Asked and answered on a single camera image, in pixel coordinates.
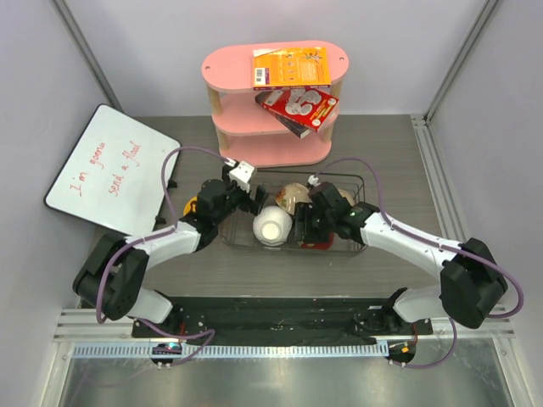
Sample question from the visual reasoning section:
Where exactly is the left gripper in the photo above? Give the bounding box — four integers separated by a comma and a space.
214, 167, 268, 226

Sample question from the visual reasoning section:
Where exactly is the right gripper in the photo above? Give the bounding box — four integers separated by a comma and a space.
288, 203, 335, 244

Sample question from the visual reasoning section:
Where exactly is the beige speckled bowl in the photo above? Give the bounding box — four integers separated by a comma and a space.
275, 182, 310, 215

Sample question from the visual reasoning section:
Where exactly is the black wire dish rack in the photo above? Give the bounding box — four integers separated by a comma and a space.
219, 169, 366, 257

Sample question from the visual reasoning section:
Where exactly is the red patterned bowl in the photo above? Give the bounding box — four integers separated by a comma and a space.
299, 235, 333, 250

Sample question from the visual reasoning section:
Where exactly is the yellow bowl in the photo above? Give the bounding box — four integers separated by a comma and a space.
183, 196, 198, 216

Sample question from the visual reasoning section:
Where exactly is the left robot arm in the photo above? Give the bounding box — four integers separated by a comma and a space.
72, 161, 268, 338

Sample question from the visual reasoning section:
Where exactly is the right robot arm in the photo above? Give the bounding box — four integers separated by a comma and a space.
294, 176, 508, 335

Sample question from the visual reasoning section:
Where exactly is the white ribbed bowl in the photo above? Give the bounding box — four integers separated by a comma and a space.
252, 206, 293, 247

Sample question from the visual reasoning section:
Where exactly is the tan bowl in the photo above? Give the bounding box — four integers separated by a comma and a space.
339, 189, 355, 205

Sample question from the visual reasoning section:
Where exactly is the pink three-tier shelf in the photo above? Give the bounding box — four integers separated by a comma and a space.
201, 40, 350, 167

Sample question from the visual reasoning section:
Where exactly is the red book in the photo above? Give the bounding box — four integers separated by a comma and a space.
255, 88, 339, 138

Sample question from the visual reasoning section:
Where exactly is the orange book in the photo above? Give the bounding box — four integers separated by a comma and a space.
252, 47, 332, 90

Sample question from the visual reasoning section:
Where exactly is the white dry-erase board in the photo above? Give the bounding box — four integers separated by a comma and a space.
44, 104, 181, 236

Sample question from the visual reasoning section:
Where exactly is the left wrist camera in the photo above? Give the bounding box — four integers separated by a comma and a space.
227, 160, 256, 193

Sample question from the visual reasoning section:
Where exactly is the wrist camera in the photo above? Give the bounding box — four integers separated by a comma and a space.
307, 175, 320, 189
227, 160, 256, 193

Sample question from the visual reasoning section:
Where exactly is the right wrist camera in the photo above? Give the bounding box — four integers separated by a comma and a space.
307, 175, 320, 189

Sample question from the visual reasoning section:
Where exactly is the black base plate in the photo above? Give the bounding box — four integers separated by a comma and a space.
159, 297, 433, 347

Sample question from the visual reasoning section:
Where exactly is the white slotted cable duct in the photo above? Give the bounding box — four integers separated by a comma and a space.
72, 341, 389, 359

